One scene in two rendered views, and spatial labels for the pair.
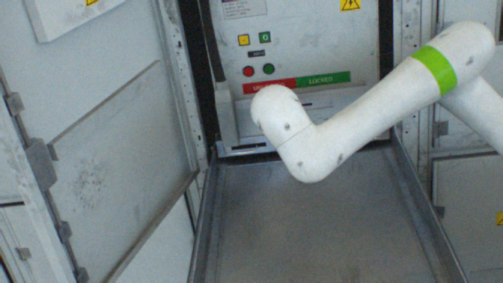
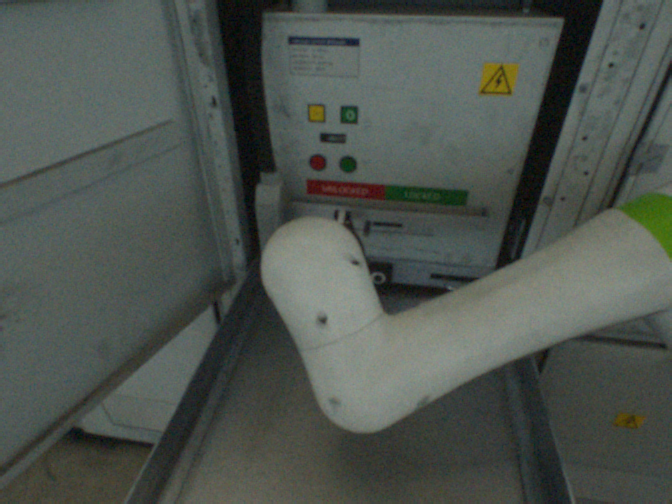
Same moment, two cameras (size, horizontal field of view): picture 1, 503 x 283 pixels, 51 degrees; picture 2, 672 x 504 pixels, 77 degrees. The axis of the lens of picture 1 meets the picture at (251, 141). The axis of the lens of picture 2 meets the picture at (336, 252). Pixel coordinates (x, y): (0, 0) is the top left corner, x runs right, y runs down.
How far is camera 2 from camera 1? 0.74 m
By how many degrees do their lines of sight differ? 8
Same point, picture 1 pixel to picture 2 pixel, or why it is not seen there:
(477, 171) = (614, 363)
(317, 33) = (432, 123)
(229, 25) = (296, 86)
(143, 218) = (117, 355)
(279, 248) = (293, 471)
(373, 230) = (454, 475)
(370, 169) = not seen: hidden behind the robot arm
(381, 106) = (537, 314)
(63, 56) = not seen: outside the picture
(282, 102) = (321, 267)
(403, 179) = (513, 372)
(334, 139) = (420, 367)
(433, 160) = not seen: hidden behind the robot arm
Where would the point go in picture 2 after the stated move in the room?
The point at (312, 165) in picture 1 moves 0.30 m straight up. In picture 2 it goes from (359, 413) to (378, 84)
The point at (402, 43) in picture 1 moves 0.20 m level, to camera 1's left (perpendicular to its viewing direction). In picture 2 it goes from (565, 166) to (446, 163)
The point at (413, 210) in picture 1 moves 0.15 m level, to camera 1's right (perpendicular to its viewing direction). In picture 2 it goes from (525, 445) to (625, 451)
